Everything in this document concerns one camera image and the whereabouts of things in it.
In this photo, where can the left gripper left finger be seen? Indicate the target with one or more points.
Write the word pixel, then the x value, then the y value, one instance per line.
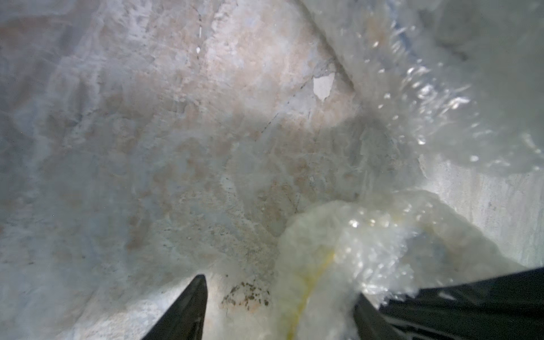
pixel 184 319

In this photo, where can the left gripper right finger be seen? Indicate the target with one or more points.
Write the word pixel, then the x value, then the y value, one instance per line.
pixel 369 322

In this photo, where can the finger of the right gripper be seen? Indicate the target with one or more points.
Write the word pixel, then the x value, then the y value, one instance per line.
pixel 505 307

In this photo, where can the yellow patterned ceramic bowl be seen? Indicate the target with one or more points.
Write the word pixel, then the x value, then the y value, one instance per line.
pixel 333 252

